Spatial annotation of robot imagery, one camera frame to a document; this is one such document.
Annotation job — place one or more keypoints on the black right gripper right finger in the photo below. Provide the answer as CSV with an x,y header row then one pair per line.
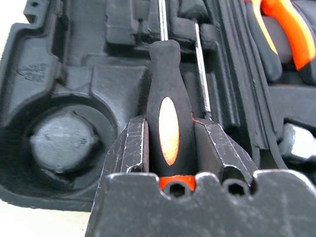
x,y
222,148

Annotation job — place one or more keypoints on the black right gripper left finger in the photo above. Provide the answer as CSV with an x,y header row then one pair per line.
x,y
130,145

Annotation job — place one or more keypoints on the black plastic tool case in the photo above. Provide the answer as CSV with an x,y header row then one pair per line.
x,y
74,74

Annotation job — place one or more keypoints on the silver metal tool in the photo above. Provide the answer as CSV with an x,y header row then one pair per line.
x,y
298,142

